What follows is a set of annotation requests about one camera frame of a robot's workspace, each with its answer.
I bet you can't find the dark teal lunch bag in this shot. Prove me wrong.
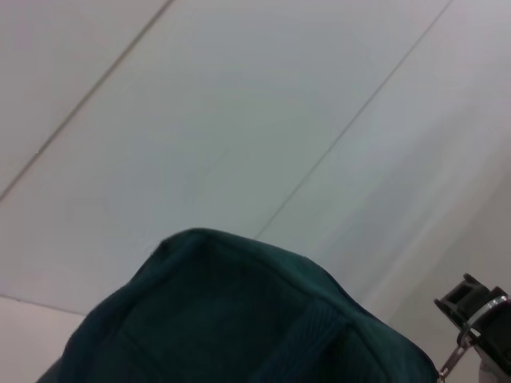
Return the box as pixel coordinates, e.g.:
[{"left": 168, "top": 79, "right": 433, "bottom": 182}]
[{"left": 38, "top": 227, "right": 510, "bottom": 383}]

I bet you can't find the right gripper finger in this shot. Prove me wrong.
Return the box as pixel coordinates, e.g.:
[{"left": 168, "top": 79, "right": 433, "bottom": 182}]
[
  {"left": 470, "top": 301, "right": 511, "bottom": 366},
  {"left": 434, "top": 273, "right": 510, "bottom": 333}
]

